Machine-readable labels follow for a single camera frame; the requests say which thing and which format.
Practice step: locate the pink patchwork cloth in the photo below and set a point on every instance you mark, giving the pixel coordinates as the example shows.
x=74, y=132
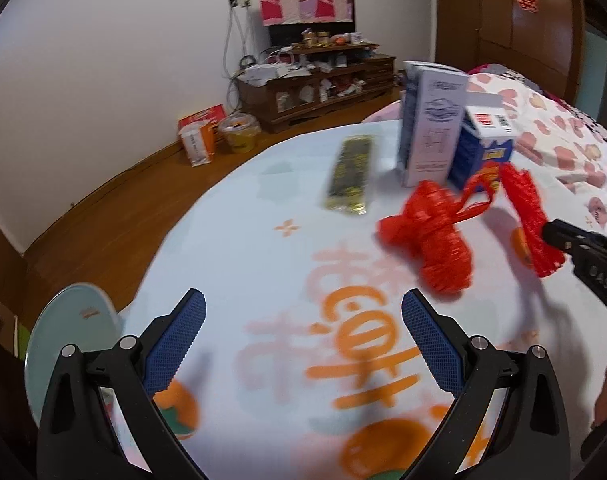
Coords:
x=303, y=5

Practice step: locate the orange paper bag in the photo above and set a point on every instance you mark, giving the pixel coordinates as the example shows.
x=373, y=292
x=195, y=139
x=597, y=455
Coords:
x=198, y=145

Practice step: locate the red white packet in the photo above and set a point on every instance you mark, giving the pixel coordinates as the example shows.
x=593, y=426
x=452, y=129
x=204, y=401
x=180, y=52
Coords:
x=203, y=114

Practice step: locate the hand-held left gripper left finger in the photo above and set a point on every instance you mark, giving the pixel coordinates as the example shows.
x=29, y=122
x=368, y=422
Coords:
x=176, y=340

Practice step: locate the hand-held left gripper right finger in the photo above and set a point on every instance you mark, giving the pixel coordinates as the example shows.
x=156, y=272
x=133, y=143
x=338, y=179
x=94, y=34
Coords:
x=433, y=345

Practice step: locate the wooden door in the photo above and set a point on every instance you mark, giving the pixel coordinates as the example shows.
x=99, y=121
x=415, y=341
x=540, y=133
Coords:
x=456, y=10

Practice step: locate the red mesh bag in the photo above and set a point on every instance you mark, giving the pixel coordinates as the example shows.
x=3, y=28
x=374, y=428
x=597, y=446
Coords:
x=531, y=220
x=433, y=245

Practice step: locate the black television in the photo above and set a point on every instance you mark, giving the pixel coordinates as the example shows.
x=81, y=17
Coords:
x=283, y=36

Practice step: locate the yellow bucket in plastic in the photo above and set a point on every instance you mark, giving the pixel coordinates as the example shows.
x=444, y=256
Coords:
x=239, y=135

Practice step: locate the clutter of small items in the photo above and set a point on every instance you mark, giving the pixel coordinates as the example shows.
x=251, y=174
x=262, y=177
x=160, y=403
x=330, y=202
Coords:
x=333, y=55

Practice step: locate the light blue round stool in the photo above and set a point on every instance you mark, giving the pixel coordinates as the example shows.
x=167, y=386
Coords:
x=68, y=320

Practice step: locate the wooden tv stand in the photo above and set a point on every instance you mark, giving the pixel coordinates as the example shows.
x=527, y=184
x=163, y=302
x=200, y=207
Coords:
x=263, y=105

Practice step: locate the wall socket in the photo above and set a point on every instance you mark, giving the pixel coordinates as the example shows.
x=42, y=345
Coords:
x=241, y=2

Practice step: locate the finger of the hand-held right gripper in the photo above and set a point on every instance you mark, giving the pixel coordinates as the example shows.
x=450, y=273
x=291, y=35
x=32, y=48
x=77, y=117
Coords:
x=603, y=240
x=596, y=280

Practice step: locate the blue box white top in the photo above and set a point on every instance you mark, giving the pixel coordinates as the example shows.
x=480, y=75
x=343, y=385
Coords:
x=483, y=155

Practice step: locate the wooden wardrobe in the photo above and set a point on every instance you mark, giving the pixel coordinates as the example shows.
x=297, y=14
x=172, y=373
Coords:
x=543, y=35

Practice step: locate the tall white purple carton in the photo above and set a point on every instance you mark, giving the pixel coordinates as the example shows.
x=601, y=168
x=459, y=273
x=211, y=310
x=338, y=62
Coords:
x=433, y=120

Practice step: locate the pink heart quilt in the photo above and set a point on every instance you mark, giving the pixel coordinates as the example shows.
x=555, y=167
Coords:
x=573, y=130

